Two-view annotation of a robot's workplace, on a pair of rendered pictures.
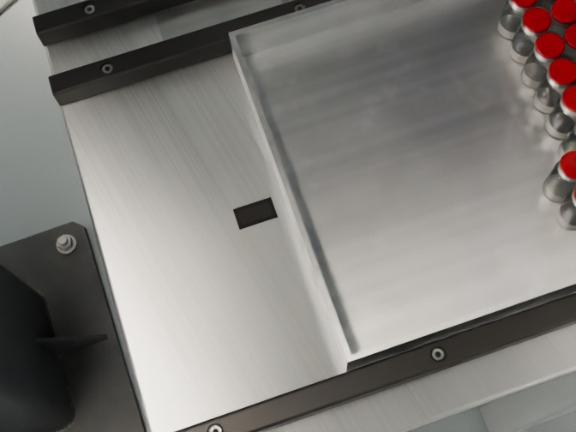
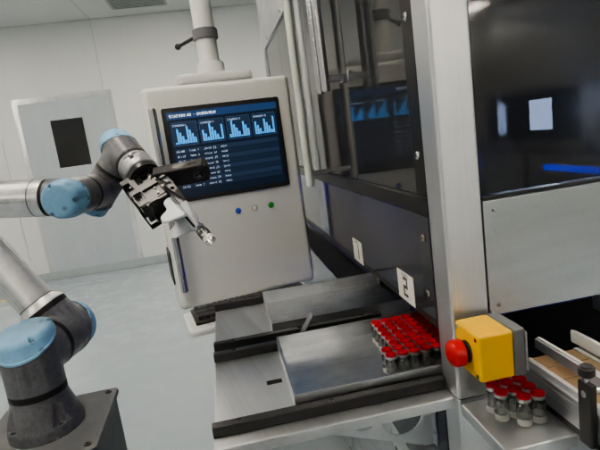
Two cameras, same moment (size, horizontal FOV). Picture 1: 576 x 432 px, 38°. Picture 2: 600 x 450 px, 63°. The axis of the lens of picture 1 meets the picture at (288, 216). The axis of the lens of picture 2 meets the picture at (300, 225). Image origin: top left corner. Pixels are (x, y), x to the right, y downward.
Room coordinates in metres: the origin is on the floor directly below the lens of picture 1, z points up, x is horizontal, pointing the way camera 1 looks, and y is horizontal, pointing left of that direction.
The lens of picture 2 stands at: (-0.67, -0.13, 1.34)
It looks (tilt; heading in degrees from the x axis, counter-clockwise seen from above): 10 degrees down; 4
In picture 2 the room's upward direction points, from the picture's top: 8 degrees counter-clockwise
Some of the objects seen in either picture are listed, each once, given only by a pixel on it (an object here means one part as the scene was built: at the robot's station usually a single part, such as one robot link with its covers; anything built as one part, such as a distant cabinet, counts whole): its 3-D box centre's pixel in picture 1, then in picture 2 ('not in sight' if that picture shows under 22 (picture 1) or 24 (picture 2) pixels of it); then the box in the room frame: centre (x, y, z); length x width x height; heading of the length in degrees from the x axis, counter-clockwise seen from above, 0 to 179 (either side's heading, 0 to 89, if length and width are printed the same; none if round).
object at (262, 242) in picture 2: not in sight; (229, 186); (1.10, 0.24, 1.19); 0.50 x 0.19 x 0.78; 113
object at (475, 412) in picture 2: not in sight; (524, 421); (0.03, -0.38, 0.87); 0.14 x 0.13 x 0.02; 102
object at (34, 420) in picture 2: not in sight; (42, 405); (0.28, 0.55, 0.84); 0.15 x 0.15 x 0.10
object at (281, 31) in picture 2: not in sight; (295, 92); (1.32, -0.04, 1.51); 0.49 x 0.01 x 0.59; 12
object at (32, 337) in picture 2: not in sight; (31, 354); (0.29, 0.55, 0.96); 0.13 x 0.12 x 0.14; 0
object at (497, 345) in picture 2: not in sight; (487, 346); (0.03, -0.33, 1.00); 0.08 x 0.07 x 0.07; 102
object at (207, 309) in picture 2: not in sight; (252, 301); (0.89, 0.17, 0.82); 0.40 x 0.14 x 0.02; 113
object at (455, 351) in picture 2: not in sight; (460, 352); (0.02, -0.29, 0.99); 0.04 x 0.04 x 0.04; 12
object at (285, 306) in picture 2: not in sight; (330, 301); (0.58, -0.09, 0.90); 0.34 x 0.26 x 0.04; 102
